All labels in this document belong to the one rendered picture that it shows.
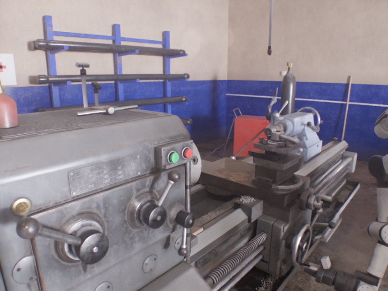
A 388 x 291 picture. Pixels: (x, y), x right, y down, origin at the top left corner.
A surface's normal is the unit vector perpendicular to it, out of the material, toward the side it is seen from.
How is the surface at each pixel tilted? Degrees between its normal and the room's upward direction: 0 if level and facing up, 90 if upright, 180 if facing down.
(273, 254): 90
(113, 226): 90
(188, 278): 32
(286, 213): 90
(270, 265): 90
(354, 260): 0
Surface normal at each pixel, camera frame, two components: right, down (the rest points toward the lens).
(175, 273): 0.00, -0.97
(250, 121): -0.37, 0.23
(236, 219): 0.43, -0.69
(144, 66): 0.74, 0.17
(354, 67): -0.67, 0.18
